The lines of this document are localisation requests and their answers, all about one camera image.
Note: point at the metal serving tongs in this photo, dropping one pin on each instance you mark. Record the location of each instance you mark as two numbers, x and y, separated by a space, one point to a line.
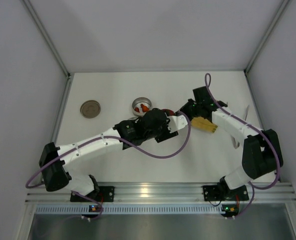
242 112

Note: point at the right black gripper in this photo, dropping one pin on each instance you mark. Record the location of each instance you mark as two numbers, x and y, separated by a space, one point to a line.
187 110

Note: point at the aluminium mounting rail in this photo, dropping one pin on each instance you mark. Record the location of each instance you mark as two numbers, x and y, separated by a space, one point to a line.
163 193

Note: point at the red round lid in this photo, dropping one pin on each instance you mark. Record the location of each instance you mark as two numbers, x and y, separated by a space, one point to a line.
168 112

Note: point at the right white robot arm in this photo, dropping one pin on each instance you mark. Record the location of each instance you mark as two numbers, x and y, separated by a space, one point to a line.
261 148

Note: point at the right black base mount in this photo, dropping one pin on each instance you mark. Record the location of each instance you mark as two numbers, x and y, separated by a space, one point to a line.
214 193

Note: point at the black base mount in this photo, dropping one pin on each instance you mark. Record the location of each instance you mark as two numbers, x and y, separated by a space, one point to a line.
103 194
214 193

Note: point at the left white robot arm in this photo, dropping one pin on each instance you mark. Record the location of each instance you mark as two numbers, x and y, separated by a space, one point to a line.
61 165

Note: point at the beige round lid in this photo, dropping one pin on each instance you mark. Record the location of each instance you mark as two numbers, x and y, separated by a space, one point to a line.
90 109

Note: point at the bamboo woven tray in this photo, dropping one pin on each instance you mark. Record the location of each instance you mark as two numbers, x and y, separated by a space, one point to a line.
203 124

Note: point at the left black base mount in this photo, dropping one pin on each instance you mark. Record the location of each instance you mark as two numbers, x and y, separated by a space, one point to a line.
103 194

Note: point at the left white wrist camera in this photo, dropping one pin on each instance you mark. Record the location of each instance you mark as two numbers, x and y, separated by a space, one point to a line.
176 123

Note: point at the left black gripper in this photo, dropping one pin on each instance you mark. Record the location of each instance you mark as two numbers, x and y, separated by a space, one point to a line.
166 135

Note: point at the far metal round tin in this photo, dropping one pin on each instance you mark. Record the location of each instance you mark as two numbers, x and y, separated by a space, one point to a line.
140 106

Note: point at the slotted cable duct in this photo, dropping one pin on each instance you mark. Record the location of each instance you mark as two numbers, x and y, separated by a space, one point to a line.
128 209

